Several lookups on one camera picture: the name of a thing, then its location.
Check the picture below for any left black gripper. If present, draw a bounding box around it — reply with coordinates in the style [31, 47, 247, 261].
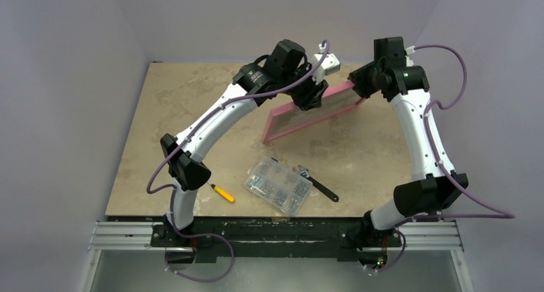
[280, 63, 329, 111]

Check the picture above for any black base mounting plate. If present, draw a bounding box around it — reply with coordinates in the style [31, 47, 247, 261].
[106, 215, 443, 264]

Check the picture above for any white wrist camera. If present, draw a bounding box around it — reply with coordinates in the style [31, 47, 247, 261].
[309, 43, 341, 84]
[405, 46, 415, 67]

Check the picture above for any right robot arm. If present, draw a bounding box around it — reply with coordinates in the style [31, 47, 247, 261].
[348, 37, 468, 245]

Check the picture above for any adjustable wrench black handle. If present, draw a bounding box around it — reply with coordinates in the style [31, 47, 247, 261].
[298, 165, 339, 202]

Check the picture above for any yellow handled screwdriver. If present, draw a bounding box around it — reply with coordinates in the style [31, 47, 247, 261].
[207, 182, 235, 203]

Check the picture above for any aluminium rail front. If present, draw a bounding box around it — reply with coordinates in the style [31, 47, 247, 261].
[88, 218, 463, 252]

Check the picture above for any clear screw organizer box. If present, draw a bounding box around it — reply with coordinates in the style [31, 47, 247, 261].
[244, 157, 313, 217]

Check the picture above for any pink picture frame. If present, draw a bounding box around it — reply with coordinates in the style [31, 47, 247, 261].
[261, 81, 364, 144]

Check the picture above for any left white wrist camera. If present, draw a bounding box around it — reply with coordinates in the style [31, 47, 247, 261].
[309, 43, 341, 84]

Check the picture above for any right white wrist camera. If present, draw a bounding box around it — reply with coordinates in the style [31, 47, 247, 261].
[405, 46, 415, 67]

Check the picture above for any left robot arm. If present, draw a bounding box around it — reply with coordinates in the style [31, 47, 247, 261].
[160, 39, 337, 246]

